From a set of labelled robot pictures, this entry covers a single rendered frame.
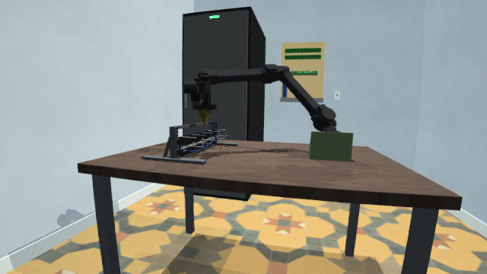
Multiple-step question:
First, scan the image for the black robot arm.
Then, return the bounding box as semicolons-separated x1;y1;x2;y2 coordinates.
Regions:
184;64;339;132

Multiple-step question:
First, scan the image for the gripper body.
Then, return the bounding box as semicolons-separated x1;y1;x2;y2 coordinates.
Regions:
193;104;217;110

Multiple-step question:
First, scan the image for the black patch panel rack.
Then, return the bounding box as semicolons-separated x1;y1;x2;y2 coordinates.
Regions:
142;122;238;164

